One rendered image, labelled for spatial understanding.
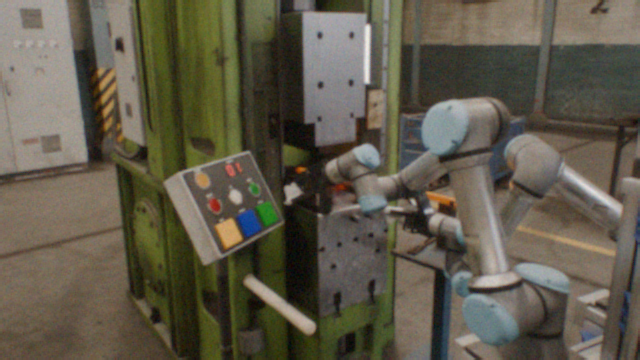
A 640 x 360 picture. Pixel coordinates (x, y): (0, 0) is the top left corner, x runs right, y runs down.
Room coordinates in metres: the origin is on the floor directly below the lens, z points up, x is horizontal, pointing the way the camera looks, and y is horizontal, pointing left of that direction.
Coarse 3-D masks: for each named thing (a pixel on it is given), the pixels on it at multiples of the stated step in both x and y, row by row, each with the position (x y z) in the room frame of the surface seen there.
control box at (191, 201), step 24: (192, 168) 1.47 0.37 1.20; (216, 168) 1.54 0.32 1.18; (240, 168) 1.62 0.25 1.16; (168, 192) 1.45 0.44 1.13; (192, 192) 1.41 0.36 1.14; (216, 192) 1.48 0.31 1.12; (240, 192) 1.56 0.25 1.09; (264, 192) 1.65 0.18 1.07; (192, 216) 1.40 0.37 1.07; (216, 216) 1.43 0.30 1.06; (192, 240) 1.40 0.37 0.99; (216, 240) 1.38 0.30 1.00
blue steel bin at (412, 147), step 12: (408, 120) 5.88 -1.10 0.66; (420, 120) 5.77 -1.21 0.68; (516, 120) 5.57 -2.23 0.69; (408, 132) 5.88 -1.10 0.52; (420, 132) 5.76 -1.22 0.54; (516, 132) 5.60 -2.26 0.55; (408, 144) 5.86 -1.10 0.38; (420, 144) 5.75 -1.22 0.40; (504, 144) 5.34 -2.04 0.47; (408, 156) 5.87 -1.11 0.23; (420, 156) 5.75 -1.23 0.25; (492, 156) 5.16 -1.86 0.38; (492, 168) 5.16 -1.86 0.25; (504, 168) 5.41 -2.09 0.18; (492, 180) 5.15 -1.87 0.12
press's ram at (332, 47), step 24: (288, 24) 1.96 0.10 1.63; (312, 24) 1.90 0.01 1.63; (336, 24) 1.97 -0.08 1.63; (360, 24) 2.03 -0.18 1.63; (288, 48) 1.96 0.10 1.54; (312, 48) 1.90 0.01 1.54; (336, 48) 1.97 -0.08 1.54; (360, 48) 2.03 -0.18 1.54; (288, 72) 1.96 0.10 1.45; (312, 72) 1.90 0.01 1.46; (336, 72) 1.97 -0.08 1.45; (360, 72) 2.04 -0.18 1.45; (288, 96) 1.97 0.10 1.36; (312, 96) 1.90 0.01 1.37; (336, 96) 1.97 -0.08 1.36; (360, 96) 2.04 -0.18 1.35; (312, 120) 1.90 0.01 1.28
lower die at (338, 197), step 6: (288, 168) 2.26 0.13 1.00; (306, 168) 2.29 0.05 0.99; (294, 174) 2.19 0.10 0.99; (336, 192) 1.97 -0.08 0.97; (342, 192) 1.98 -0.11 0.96; (306, 198) 1.96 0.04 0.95; (312, 198) 1.93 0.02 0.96; (318, 198) 1.91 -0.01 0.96; (336, 198) 1.97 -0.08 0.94; (342, 198) 1.98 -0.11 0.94; (348, 198) 2.00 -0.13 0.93; (354, 198) 2.02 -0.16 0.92; (318, 204) 1.91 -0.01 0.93
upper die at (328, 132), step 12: (288, 120) 2.07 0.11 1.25; (336, 120) 1.97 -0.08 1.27; (348, 120) 2.00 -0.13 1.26; (288, 132) 2.07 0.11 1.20; (300, 132) 1.99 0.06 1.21; (312, 132) 1.92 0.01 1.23; (324, 132) 1.93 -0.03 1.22; (336, 132) 1.97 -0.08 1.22; (348, 132) 2.00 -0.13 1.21; (312, 144) 1.92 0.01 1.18; (324, 144) 1.93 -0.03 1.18
